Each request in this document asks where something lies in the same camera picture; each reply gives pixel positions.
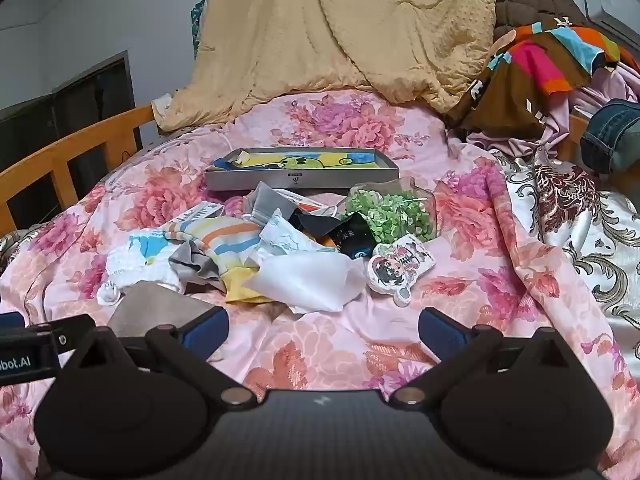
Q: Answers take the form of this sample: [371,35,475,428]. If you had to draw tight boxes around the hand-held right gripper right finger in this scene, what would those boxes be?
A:
[390,307,571,406]

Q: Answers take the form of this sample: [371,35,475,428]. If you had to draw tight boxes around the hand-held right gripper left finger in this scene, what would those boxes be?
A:
[75,305,256,406]

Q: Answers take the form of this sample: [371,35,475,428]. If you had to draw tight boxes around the grey satin cloth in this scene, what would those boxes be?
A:
[169,240,221,281]

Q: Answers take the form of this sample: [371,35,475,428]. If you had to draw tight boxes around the white cartoon print pouch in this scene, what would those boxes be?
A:
[367,234,436,307]

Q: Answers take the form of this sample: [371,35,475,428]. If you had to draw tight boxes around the white small towel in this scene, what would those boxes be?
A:
[97,227,186,306]

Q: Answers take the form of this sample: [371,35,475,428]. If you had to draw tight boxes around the striped cloth with yellow cuff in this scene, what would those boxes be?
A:
[162,217,281,306]

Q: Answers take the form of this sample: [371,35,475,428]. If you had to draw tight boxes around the black printed cloth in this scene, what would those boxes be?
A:
[290,207,376,261]

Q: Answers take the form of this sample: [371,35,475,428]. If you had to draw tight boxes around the grey tray box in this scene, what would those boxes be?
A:
[204,147,401,192]

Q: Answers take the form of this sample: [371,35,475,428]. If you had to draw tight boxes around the grey suede cloth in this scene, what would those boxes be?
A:
[107,280,216,333]

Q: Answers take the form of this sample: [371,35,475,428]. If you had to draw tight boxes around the plain white cloth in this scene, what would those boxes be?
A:
[242,252,368,313]

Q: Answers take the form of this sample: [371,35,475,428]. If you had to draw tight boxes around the pink floral bed quilt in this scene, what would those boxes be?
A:
[0,87,640,476]

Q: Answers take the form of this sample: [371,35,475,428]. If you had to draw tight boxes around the white paper packet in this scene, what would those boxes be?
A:
[170,201,226,226]

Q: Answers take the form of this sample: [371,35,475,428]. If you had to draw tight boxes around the white crinkled packet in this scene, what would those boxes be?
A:
[257,215,321,257]

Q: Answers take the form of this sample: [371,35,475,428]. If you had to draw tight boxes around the glass jar of green stars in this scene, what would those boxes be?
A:
[345,180,441,243]

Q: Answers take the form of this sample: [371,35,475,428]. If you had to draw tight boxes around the grey face mask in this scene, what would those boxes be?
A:
[242,181,301,218]

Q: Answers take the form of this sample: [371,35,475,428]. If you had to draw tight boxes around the orange and white box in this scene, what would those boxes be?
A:
[275,189,341,213]

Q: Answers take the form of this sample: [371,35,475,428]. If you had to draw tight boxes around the gold patterned satin sheet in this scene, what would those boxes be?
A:
[492,152,640,361]

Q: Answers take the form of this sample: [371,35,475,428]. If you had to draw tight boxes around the yellow cartoon cloth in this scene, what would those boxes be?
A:
[212,150,383,171]

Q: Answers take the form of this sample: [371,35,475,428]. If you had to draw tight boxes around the wooden board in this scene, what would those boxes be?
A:
[570,115,593,161]

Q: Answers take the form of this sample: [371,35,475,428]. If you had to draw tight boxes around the dark cabinet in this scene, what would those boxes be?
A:
[0,51,143,226]

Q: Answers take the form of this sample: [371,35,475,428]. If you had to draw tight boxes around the brown multicoloured garment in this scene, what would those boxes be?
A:
[445,22,638,141]

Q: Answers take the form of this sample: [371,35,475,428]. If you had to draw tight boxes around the blue jeans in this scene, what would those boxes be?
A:
[580,99,640,176]

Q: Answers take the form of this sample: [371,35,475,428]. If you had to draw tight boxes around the beige dotted quilt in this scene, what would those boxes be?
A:
[152,0,498,133]

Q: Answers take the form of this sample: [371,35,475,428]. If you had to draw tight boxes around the white air conditioner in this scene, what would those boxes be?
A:
[582,0,640,43]

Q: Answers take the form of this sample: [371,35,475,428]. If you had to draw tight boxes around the wooden bed rail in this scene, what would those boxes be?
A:
[0,103,156,231]

